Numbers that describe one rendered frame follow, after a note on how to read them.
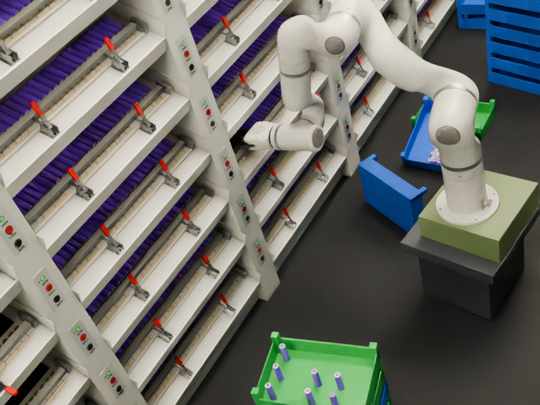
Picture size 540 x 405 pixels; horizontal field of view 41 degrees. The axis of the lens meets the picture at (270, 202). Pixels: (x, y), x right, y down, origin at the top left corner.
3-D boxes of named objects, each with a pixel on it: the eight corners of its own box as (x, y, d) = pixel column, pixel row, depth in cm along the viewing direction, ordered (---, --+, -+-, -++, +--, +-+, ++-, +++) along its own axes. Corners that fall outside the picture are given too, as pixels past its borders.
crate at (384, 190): (416, 239, 268) (432, 227, 270) (410, 199, 254) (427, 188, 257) (365, 201, 289) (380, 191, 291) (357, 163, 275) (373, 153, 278)
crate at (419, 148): (451, 173, 288) (447, 163, 282) (403, 165, 299) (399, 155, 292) (473, 112, 298) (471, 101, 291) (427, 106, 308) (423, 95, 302)
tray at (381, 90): (411, 67, 336) (417, 44, 325) (354, 149, 303) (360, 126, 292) (371, 51, 341) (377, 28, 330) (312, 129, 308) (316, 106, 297)
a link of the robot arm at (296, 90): (300, 42, 215) (305, 122, 236) (273, 71, 206) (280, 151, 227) (327, 49, 211) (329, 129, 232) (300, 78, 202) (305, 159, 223)
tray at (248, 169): (326, 83, 271) (329, 64, 264) (243, 190, 238) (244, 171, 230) (280, 63, 276) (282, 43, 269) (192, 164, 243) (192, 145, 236)
